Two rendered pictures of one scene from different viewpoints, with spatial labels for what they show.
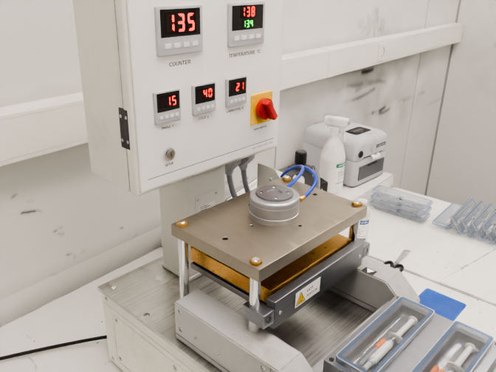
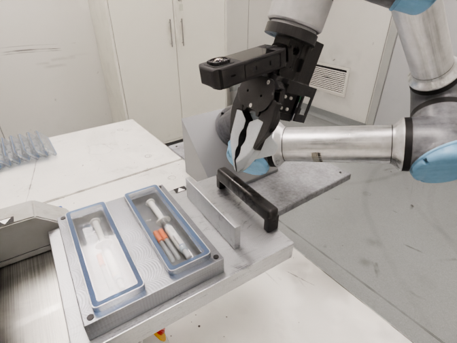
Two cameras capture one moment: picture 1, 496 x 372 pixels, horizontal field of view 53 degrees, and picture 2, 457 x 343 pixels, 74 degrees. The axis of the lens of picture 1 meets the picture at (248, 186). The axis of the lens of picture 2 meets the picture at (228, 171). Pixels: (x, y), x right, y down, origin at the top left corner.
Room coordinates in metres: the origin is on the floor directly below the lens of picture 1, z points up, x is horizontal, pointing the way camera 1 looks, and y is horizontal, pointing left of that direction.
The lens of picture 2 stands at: (0.33, 0.03, 1.28)
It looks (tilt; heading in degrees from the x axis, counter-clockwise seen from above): 31 degrees down; 285
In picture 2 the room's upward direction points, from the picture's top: straight up
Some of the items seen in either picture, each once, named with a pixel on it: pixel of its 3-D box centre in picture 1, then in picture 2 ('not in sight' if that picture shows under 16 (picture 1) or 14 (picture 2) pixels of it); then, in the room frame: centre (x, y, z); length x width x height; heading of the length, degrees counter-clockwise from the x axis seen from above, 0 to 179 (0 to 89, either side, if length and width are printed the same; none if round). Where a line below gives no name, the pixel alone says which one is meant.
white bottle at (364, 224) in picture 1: (359, 224); not in sight; (1.23, -0.31, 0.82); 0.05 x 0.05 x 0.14
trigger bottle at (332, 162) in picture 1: (333, 154); not in sight; (1.52, -0.28, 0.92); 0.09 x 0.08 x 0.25; 64
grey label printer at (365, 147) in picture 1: (344, 150); not in sight; (1.67, -0.34, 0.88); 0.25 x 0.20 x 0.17; 45
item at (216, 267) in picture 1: (276, 237); not in sight; (0.71, -0.05, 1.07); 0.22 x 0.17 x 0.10; 137
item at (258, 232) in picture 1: (266, 218); not in sight; (0.74, -0.03, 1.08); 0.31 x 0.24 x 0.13; 137
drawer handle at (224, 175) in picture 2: not in sight; (244, 195); (0.41, -0.37, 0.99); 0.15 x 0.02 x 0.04; 137
